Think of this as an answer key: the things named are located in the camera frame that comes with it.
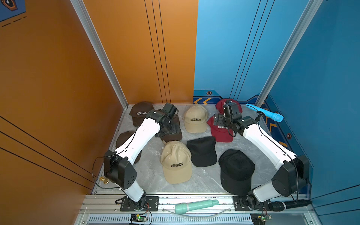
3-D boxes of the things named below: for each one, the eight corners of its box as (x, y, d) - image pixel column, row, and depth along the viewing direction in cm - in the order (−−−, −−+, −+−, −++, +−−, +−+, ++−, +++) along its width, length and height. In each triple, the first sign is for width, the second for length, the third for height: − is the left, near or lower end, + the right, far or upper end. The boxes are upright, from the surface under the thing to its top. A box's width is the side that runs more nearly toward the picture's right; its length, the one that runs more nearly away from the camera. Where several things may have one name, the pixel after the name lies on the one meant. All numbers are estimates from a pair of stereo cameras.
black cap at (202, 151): (187, 166, 88) (186, 163, 84) (186, 141, 100) (186, 136, 95) (217, 166, 88) (218, 163, 83) (213, 140, 100) (214, 136, 95)
